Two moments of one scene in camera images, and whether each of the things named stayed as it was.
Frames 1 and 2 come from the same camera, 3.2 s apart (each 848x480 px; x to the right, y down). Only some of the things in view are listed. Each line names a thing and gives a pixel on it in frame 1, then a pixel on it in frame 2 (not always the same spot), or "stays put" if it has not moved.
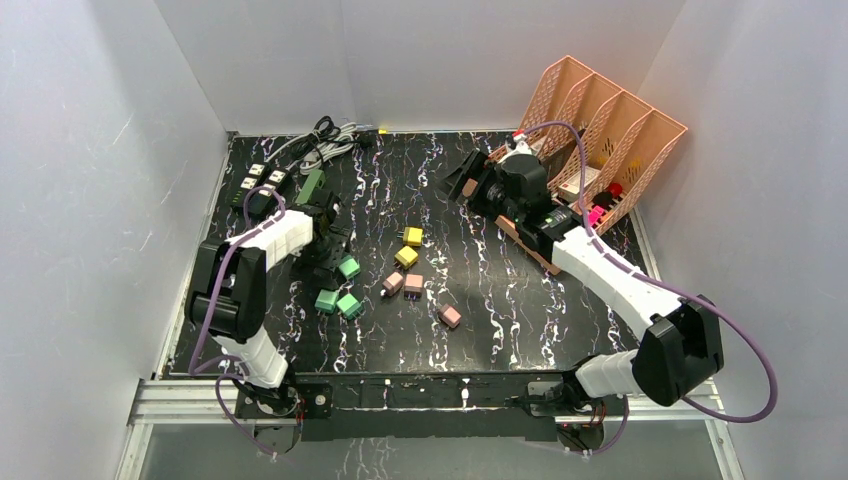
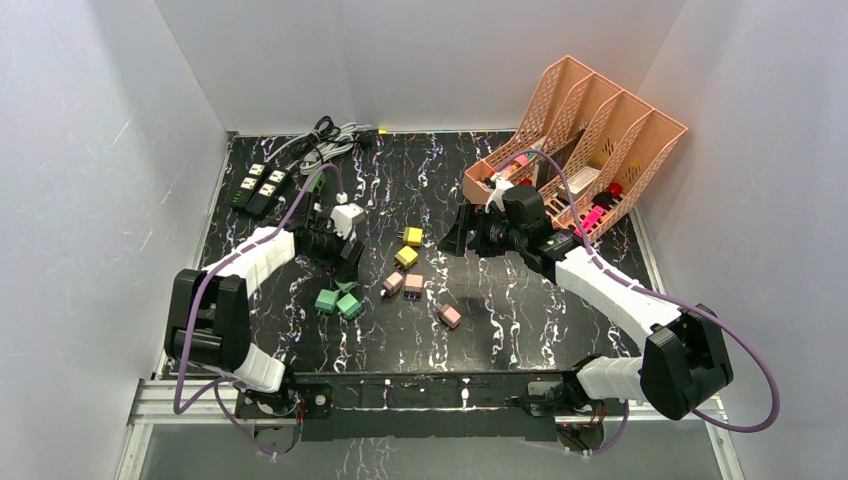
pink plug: [393, 284] stays put
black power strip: [262, 198] stays put
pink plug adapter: [413, 287] stays put
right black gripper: [476, 166] to [469, 216]
